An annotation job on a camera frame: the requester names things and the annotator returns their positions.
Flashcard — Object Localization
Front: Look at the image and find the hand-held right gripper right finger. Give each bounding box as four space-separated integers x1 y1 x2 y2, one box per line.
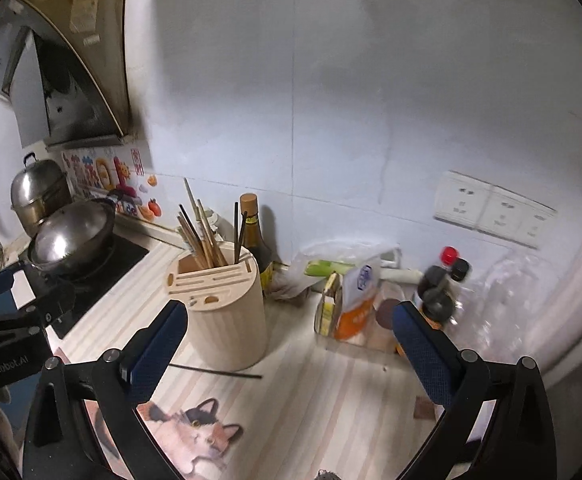
392 301 557 480

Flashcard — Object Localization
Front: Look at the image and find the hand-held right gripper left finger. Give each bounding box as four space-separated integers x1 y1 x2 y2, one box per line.
21 299 189 480

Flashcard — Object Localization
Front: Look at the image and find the cream ribbed utensil holder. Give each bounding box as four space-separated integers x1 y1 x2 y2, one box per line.
165 241 270 370

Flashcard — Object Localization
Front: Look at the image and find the bunch of wooden chopsticks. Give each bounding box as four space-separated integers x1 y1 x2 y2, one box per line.
177 177 229 271

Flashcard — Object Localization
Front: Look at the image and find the brown round lid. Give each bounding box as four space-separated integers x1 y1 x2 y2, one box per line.
373 297 397 331

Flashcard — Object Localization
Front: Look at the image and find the black induction cooker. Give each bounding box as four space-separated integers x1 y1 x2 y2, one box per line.
18 232 150 341

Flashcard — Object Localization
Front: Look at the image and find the large black cap bottle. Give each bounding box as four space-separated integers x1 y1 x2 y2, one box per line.
417 265 452 301

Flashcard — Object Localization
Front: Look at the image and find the steel wok with lid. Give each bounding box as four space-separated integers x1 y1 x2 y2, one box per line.
27 187 136 277

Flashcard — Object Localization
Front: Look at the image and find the white and orange packet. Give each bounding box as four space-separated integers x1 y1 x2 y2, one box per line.
333 255 384 343

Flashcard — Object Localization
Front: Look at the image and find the cat sticker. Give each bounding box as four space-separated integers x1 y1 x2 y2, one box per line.
136 397 244 478

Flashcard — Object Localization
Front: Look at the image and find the yellow box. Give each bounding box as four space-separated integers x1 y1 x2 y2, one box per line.
313 272 344 338

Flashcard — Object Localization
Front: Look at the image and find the large clear plastic bag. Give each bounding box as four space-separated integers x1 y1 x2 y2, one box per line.
451 252 579 361

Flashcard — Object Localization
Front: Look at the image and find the steel steamer pot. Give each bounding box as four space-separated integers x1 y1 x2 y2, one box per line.
10 152 74 238

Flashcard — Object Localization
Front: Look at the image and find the brown glass bottle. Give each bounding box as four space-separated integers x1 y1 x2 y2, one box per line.
239 193 274 297

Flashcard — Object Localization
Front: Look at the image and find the small clear plastic bag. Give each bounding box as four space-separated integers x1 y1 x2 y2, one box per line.
291 240 402 301

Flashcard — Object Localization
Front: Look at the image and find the range hood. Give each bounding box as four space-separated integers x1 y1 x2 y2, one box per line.
0 0 139 150

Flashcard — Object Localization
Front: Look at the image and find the colourful wall sticker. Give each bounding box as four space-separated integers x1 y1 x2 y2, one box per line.
61 147 164 221

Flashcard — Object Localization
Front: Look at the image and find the white wall socket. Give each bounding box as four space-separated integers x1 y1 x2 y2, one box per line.
433 171 494 231
478 187 532 241
516 200 558 250

